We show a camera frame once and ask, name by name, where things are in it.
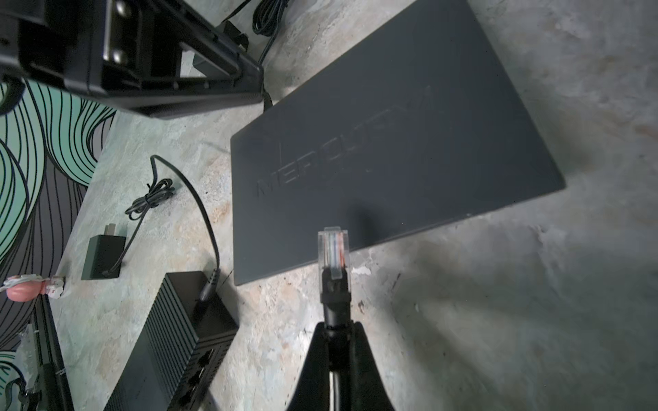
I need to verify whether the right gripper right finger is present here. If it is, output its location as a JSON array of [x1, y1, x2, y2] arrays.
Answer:
[[349, 322, 394, 411]]

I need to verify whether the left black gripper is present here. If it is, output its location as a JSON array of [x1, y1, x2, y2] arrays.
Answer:
[[1, 1, 264, 119]]

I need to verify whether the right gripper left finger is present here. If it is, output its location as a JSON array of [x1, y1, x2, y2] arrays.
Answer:
[[287, 322, 330, 411]]

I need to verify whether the black cable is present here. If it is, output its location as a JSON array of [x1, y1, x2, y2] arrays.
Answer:
[[316, 225, 354, 411]]

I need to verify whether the black network switch box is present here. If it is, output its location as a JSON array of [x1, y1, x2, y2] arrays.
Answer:
[[105, 272, 239, 410]]

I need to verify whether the dark grey box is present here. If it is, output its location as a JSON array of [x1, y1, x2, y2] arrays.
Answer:
[[231, 1, 565, 285]]

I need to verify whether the pink toy left side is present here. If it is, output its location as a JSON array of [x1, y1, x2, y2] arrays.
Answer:
[[1, 274, 65, 302]]

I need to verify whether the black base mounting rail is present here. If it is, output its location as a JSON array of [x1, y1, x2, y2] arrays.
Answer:
[[17, 296, 74, 410]]

